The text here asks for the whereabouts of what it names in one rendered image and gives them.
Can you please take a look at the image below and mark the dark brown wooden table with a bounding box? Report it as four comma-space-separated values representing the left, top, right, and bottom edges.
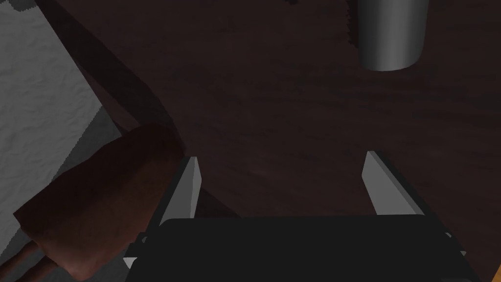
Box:
34, 0, 501, 279

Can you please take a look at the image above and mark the brown wooden chair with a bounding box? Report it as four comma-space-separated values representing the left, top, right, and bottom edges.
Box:
0, 123, 186, 282

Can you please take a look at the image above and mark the grey cylindrical cup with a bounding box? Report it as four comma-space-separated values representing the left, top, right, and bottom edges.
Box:
355, 0, 430, 72

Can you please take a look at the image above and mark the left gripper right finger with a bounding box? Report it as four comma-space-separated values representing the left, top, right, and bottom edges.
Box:
361, 150, 433, 216

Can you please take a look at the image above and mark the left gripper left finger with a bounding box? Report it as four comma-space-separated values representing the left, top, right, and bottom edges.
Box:
159, 156, 203, 227

